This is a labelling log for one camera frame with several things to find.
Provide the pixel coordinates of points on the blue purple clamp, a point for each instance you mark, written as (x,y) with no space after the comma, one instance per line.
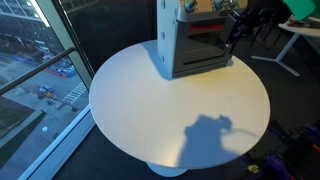
(277,166)

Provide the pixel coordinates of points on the grey window railing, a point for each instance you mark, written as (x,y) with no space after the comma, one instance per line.
(36,68)

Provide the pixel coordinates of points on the green board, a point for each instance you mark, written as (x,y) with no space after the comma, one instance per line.
(301,8)

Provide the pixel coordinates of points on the blue oven knob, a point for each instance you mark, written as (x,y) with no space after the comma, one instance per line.
(232,4)
(218,4)
(190,5)

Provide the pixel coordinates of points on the purple tool with orange part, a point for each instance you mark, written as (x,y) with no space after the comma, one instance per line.
(313,133)

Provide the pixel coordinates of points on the red clutter on background table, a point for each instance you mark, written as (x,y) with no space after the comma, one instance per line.
(298,23)

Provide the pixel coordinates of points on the white window frame sill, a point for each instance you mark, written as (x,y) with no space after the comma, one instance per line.
(60,146)

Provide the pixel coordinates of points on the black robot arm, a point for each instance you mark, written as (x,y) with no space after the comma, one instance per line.
(263,13)

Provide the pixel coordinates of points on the white background table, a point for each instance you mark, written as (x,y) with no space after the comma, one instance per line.
(300,30)

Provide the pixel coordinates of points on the yellow black label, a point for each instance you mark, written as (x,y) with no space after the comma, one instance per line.
(254,169)

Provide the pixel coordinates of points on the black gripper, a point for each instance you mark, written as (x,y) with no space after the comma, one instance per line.
(230,30)

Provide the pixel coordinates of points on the white grey toy oven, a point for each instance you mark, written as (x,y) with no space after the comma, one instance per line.
(166,33)

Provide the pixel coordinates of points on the white round table base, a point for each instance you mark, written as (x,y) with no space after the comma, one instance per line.
(166,170)

